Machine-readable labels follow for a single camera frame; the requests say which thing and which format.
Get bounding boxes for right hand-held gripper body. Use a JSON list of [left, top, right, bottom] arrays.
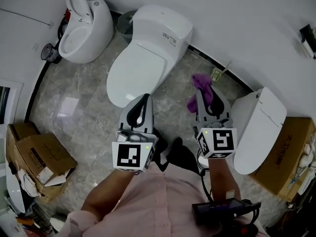
[[193, 117, 238, 159]]

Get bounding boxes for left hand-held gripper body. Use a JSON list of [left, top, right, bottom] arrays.
[[112, 128, 159, 175]]

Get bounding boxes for purple cleaning cloth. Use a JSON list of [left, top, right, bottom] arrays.
[[187, 73, 213, 115]]

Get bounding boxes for white toilet with sticker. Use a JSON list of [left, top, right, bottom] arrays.
[[106, 4, 194, 109]]

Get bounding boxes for person's right forearm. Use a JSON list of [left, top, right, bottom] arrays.
[[208, 157, 242, 204]]

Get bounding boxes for person's left forearm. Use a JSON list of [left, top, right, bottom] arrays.
[[80, 168, 139, 223]]

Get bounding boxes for white egg-shaped toilet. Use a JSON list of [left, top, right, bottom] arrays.
[[58, 0, 114, 64]]

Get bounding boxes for white power plug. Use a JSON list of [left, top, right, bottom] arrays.
[[211, 67, 223, 81]]

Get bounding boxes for person's black trousers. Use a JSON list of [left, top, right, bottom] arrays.
[[153, 129, 202, 175]]

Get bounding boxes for person's pink shirt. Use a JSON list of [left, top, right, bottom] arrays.
[[56, 161, 271, 237]]

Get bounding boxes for large printed cardboard box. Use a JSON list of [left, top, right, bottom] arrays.
[[248, 117, 316, 202]]

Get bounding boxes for black waist device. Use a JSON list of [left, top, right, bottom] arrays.
[[191, 197, 262, 226]]

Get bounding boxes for white crumpled cloths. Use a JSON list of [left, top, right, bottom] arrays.
[[297, 143, 316, 169]]

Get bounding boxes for brown cardboard box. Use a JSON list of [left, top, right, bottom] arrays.
[[14, 132, 78, 190], [6, 122, 41, 175]]

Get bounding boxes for black mesh trash bin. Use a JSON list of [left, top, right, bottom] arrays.
[[40, 42, 62, 64]]

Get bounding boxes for white rags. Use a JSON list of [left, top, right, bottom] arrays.
[[16, 168, 41, 198]]

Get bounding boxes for black holder with paper roll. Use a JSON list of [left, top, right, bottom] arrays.
[[299, 24, 316, 60]]

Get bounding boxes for window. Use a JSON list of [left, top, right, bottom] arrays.
[[0, 79, 25, 125]]

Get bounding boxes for pile of assorted clutter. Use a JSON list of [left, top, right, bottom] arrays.
[[0, 196, 59, 237]]

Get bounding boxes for black device cable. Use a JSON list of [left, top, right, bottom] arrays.
[[197, 152, 215, 203]]

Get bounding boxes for white power cable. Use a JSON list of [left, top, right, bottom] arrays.
[[221, 60, 234, 74]]

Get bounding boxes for thin wall cable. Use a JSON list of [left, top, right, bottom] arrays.
[[0, 8, 54, 30]]

